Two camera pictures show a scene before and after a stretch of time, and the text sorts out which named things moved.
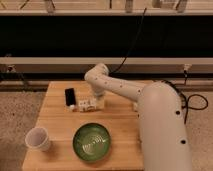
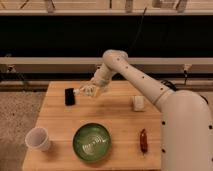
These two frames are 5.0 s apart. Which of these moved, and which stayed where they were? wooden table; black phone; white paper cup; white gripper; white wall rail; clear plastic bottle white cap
Moved: clear plastic bottle white cap; white gripper
Stayed: black phone; white paper cup; white wall rail; wooden table
